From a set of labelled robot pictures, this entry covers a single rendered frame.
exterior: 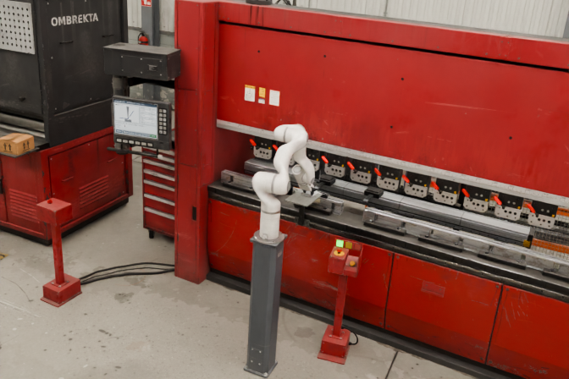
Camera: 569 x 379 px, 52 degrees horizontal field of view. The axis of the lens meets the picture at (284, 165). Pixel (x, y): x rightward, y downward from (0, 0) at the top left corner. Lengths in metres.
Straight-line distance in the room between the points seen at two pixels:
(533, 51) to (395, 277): 1.75
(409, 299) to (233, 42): 2.24
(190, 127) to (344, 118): 1.20
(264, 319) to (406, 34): 2.03
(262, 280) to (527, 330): 1.74
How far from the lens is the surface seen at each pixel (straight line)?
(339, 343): 4.31
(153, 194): 5.49
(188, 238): 4.89
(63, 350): 4.49
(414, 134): 3.96
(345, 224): 4.22
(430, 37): 3.81
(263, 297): 3.80
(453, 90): 3.84
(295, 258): 4.53
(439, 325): 4.33
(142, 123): 4.41
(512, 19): 7.95
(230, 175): 4.72
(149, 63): 4.29
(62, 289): 4.91
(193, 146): 4.55
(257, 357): 4.08
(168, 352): 4.36
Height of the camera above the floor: 2.71
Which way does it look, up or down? 21 degrees down
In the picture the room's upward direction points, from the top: 4 degrees clockwise
